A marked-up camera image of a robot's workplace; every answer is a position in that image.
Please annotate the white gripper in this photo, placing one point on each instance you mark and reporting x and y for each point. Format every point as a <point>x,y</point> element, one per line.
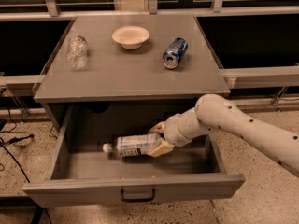
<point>172,130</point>

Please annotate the blue label plastic bottle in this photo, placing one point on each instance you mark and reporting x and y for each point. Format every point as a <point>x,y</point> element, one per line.
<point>134,145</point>

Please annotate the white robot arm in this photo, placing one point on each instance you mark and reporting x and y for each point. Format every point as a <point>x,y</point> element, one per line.
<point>212,112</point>

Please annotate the grey drawer cabinet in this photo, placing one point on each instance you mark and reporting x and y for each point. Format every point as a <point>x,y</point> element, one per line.
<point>114,73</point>

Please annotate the open grey top drawer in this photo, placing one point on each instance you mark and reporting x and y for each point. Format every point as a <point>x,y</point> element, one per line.
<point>81,173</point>

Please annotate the clear crumpled plastic bottle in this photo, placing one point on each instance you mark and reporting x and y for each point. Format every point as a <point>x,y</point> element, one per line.
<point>77,49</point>

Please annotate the blue soda can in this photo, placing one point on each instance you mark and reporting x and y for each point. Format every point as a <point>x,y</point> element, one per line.
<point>174,53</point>

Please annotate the black drawer handle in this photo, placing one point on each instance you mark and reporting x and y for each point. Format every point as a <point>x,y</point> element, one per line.
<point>138,196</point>

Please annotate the metal railing frame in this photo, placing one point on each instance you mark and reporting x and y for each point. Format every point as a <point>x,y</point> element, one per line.
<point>254,43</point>

